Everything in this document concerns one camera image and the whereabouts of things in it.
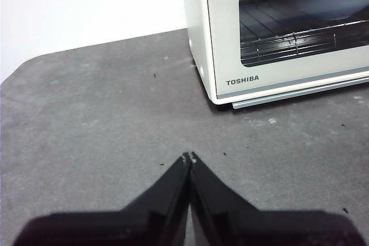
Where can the cream Toshiba toaster oven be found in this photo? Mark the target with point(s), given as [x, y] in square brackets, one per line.
[199, 27]

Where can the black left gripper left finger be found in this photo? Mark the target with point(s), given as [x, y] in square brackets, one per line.
[129, 228]

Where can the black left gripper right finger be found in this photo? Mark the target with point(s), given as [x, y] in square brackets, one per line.
[259, 228]

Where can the grey oven crumb tray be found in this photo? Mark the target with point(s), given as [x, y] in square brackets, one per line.
[288, 99]

